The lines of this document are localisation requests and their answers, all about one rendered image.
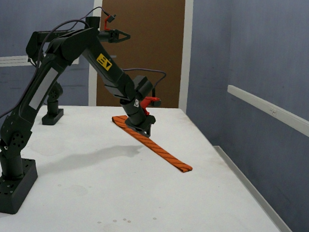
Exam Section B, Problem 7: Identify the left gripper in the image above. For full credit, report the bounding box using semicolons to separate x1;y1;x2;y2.
98;15;131;43

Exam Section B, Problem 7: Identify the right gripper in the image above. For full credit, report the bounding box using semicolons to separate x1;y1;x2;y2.
124;97;159;138

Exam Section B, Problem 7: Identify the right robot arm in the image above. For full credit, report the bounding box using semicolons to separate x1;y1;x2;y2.
0;27;153;200

